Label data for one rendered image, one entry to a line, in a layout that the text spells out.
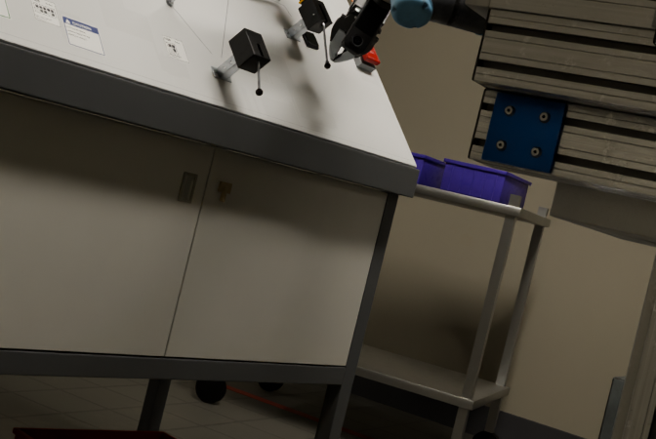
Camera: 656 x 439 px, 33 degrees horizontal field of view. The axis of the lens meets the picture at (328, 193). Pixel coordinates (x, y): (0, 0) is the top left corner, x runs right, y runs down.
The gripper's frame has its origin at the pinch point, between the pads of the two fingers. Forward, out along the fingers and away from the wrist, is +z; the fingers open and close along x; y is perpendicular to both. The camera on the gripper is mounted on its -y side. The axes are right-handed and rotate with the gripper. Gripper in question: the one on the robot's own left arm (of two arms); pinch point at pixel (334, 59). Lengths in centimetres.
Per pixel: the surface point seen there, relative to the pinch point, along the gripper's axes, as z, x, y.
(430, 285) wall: 169, -102, 114
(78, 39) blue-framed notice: -15, 40, -48
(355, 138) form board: 9.4, -13.1, -6.1
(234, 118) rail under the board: -3.8, 11.8, -33.1
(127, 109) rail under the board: -10, 28, -50
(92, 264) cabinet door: 10, 19, -66
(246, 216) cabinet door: 14.0, -0.9, -36.0
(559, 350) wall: 138, -148, 94
